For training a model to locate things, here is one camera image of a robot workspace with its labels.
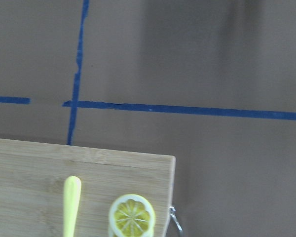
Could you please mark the yellow plastic knife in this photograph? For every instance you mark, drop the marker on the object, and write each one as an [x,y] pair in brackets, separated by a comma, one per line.
[71,200]

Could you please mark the single lemon slice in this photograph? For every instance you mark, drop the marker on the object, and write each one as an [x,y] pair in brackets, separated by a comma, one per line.
[131,215]

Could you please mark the wooden cutting board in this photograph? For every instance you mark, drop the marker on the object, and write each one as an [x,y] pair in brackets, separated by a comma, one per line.
[32,177]

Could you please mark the metal cutting board handle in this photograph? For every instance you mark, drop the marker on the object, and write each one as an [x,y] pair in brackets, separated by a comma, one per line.
[175,221]

